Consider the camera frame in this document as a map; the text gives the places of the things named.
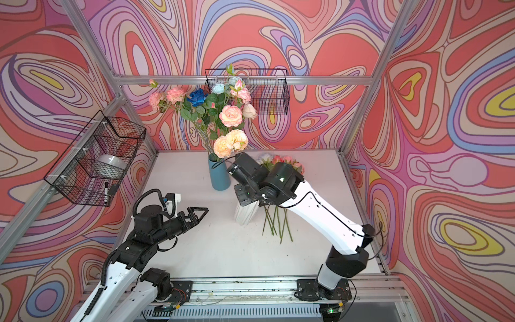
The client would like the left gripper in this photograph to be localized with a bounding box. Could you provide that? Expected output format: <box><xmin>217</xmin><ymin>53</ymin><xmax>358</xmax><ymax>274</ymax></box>
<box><xmin>150</xmin><ymin>207</ymin><xmax>208</xmax><ymax>247</ymax></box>

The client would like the white ribbed vase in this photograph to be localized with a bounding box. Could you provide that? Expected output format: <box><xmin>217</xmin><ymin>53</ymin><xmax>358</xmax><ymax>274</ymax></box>
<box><xmin>235</xmin><ymin>201</ymin><xmax>260</xmax><ymax>225</ymax></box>

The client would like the teal cylindrical vase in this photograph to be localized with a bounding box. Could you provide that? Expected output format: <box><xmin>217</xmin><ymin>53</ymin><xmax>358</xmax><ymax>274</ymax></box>
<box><xmin>208</xmin><ymin>153</ymin><xmax>231</xmax><ymax>191</ymax></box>

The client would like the peach rose flower stem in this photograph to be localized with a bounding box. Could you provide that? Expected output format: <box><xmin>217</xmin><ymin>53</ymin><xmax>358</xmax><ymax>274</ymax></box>
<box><xmin>213</xmin><ymin>130</ymin><xmax>249</xmax><ymax>158</ymax></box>

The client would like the pink peach rose stem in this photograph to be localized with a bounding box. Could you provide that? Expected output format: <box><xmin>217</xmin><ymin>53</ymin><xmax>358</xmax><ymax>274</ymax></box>
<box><xmin>216</xmin><ymin>76</ymin><xmax>258</xmax><ymax>128</ymax></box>

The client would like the white pale-blue flower stem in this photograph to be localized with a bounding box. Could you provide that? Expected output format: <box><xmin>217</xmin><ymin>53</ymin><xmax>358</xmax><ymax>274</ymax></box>
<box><xmin>211</xmin><ymin>64</ymin><xmax>246</xmax><ymax>113</ymax></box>

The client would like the blue rose flower stem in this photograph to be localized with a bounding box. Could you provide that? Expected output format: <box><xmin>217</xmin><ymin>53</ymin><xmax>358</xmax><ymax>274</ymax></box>
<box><xmin>186</xmin><ymin>88</ymin><xmax>213</xmax><ymax>154</ymax></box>

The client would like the pink carnation flower stem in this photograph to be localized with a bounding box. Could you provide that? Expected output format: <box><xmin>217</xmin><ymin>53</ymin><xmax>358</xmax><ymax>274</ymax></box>
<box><xmin>148</xmin><ymin>79</ymin><xmax>194</xmax><ymax>126</ymax></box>

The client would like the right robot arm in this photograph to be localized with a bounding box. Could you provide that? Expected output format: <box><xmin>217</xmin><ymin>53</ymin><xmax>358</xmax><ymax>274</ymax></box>
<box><xmin>227</xmin><ymin>152</ymin><xmax>377</xmax><ymax>292</ymax></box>

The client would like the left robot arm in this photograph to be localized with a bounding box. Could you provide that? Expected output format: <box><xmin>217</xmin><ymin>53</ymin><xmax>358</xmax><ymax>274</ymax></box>
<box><xmin>72</xmin><ymin>203</ymin><xmax>209</xmax><ymax>321</ymax></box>

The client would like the bunch of artificial flowers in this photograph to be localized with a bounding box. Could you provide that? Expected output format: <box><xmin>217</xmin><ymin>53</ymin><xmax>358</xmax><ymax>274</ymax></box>
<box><xmin>257</xmin><ymin>154</ymin><xmax>305</xmax><ymax>243</ymax></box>

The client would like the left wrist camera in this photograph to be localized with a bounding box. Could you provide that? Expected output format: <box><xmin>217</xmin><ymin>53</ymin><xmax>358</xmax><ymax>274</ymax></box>
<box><xmin>164</xmin><ymin>193</ymin><xmax>182</xmax><ymax>216</ymax></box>

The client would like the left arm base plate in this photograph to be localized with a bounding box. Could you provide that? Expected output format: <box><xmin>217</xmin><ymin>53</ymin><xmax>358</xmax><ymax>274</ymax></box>
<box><xmin>152</xmin><ymin>280</ymin><xmax>193</xmax><ymax>306</ymax></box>

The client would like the black wire basket back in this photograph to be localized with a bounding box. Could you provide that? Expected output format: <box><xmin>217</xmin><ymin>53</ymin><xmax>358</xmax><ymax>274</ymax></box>
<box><xmin>205</xmin><ymin>67</ymin><xmax>290</xmax><ymax>115</ymax></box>

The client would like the black wire basket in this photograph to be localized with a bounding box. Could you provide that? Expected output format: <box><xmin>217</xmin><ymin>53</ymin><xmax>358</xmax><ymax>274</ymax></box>
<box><xmin>44</xmin><ymin>111</ymin><xmax>146</xmax><ymax>207</ymax></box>
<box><xmin>205</xmin><ymin>67</ymin><xmax>290</xmax><ymax>115</ymax></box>

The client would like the black wire basket left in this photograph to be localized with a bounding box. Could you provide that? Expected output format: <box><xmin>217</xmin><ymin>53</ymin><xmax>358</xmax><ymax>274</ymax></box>
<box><xmin>44</xmin><ymin>111</ymin><xmax>146</xmax><ymax>207</ymax></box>

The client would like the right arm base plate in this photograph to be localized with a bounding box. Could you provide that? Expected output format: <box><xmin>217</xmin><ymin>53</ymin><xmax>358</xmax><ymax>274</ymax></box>
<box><xmin>294</xmin><ymin>279</ymin><xmax>353</xmax><ymax>303</ymax></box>

